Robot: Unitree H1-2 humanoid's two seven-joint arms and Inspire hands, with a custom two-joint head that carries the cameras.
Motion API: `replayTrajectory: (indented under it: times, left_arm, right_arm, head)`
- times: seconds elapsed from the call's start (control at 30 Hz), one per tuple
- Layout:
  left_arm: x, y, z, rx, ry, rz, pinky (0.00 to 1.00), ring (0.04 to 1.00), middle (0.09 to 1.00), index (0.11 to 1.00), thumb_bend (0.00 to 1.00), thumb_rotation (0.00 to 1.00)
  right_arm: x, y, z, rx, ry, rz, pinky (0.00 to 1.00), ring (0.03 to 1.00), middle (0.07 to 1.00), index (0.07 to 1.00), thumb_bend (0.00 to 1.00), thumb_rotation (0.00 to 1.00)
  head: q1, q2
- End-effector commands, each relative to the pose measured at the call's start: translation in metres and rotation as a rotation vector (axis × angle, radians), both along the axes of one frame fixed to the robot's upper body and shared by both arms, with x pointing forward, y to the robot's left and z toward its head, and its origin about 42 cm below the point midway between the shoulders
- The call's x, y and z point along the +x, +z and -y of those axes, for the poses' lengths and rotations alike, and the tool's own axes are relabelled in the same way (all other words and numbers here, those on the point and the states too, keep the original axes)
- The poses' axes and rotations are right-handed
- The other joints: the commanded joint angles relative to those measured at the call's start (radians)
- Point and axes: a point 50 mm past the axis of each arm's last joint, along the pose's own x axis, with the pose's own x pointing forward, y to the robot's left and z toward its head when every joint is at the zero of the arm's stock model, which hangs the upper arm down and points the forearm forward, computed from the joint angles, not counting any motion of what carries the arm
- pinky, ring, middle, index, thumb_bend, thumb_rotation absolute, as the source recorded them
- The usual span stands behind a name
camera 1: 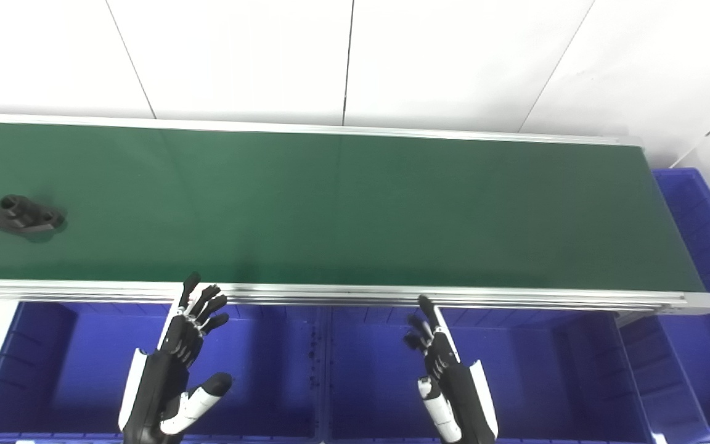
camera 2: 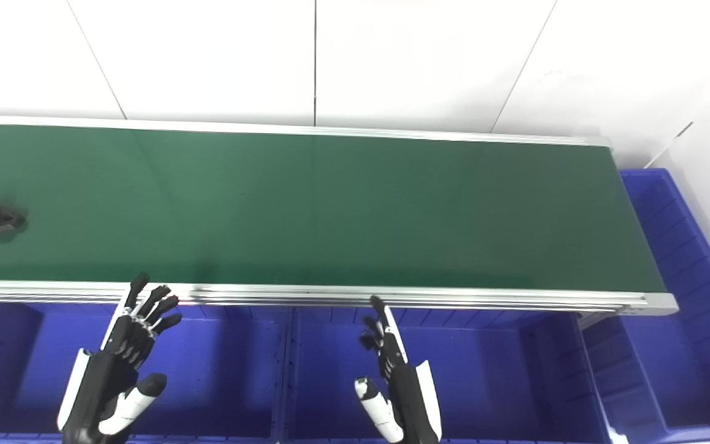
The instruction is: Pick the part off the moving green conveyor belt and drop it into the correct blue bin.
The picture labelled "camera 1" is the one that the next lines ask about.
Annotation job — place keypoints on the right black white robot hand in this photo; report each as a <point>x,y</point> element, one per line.
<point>463,394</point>

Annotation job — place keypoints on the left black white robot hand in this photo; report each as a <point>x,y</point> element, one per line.
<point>158,382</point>

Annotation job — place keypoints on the black flanged machine part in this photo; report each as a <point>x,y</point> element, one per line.
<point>22,216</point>

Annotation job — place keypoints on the blue plastic bin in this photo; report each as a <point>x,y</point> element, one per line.
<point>534,382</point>
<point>84,370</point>
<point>700,345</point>

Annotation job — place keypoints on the green conveyor belt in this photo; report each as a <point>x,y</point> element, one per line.
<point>330,209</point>
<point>330,297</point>

